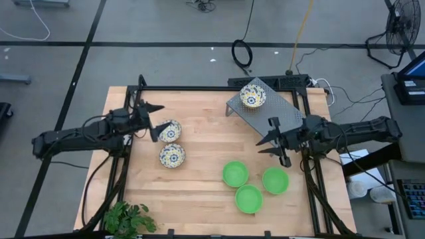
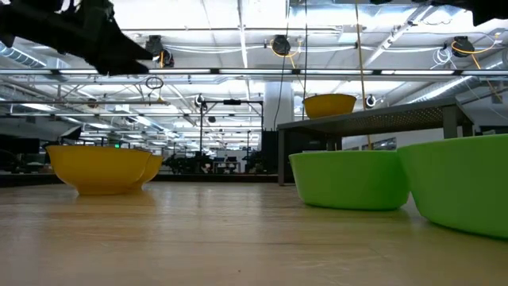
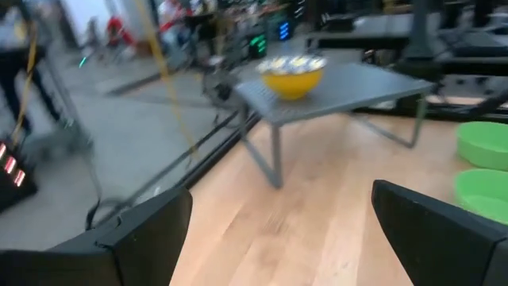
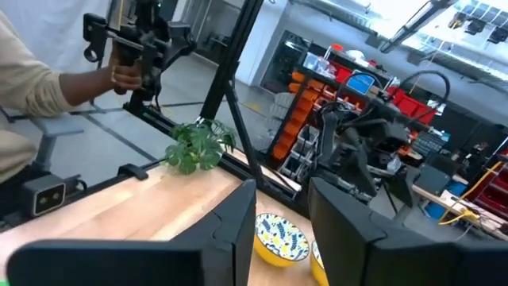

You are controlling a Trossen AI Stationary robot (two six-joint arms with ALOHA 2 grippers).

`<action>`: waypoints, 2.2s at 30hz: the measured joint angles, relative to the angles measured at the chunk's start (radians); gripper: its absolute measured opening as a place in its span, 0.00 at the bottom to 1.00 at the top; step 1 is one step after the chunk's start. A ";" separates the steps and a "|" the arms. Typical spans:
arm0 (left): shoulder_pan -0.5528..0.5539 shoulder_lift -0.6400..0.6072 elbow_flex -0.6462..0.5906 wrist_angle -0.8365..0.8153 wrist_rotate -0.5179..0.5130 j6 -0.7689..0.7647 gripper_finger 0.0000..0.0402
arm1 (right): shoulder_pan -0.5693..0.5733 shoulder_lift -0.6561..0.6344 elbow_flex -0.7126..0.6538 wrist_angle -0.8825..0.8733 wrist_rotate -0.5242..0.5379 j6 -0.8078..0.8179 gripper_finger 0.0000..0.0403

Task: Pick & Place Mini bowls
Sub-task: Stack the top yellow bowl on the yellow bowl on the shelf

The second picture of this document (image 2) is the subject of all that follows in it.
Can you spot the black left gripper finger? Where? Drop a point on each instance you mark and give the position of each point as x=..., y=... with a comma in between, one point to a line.
x=133, y=49
x=125, y=67

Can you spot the long ceiling light rail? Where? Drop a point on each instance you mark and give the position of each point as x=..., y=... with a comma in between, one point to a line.
x=254, y=72

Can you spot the green mini bowl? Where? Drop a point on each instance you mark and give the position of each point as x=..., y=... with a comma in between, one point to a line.
x=460, y=182
x=349, y=180

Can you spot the grey perforated metal shelf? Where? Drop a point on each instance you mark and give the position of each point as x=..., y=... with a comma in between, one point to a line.
x=397, y=117

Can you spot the white building column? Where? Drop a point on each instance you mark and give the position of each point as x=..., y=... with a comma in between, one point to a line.
x=278, y=103

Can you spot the black aluminium table frame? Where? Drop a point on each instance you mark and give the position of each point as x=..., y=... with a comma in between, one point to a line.
x=218, y=178

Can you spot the dark background monitor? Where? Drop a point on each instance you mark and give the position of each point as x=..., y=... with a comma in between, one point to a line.
x=72, y=134

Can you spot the yellow patterned mini bowl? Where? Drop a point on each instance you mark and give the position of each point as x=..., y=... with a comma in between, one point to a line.
x=154, y=168
x=99, y=168
x=329, y=106

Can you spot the black background station frame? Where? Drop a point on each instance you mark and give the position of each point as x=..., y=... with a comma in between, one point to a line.
x=232, y=102

